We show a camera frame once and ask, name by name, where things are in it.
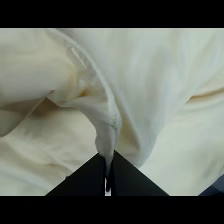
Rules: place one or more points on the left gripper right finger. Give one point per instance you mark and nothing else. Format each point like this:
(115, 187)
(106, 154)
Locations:
(133, 181)

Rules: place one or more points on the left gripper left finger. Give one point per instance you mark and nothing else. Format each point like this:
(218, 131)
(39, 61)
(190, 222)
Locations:
(85, 181)

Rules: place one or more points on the cream long-sleeved shirt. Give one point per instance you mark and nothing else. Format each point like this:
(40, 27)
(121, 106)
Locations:
(156, 86)

